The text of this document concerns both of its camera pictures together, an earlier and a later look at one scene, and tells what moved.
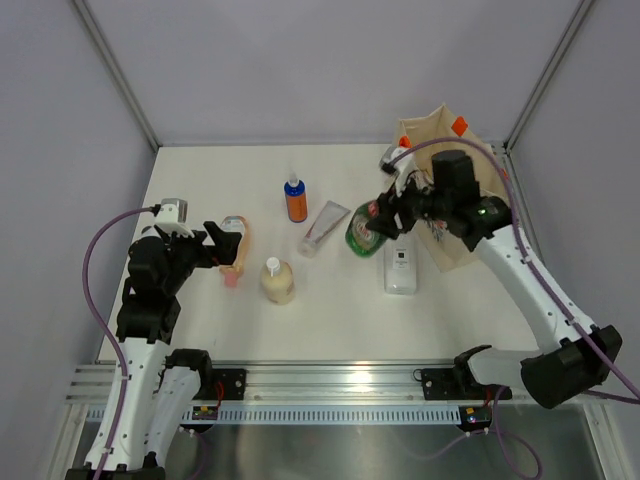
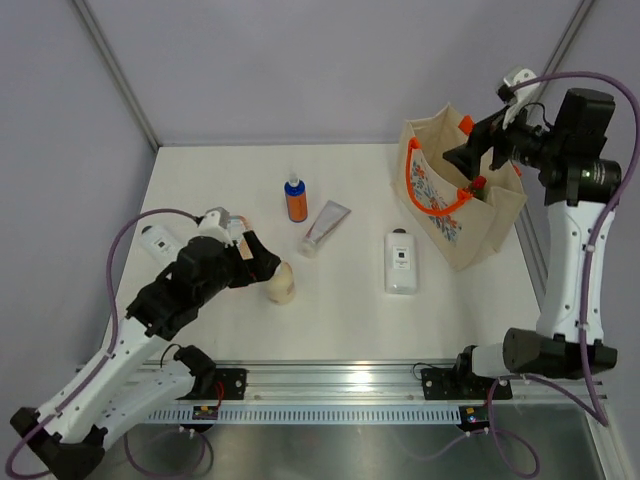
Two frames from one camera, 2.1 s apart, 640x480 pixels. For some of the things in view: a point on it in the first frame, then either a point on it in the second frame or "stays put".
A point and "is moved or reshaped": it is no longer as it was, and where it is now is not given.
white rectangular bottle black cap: [401, 265] stays put
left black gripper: [223, 252] to [256, 270]
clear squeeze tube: [331, 215] stays put
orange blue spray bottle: [297, 203] stays put
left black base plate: [223, 384] stays put
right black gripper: [390, 205] to [485, 134]
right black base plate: [450, 383] stays put
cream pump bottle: [278, 281] stays put
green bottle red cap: [360, 239] is moved or reshaped
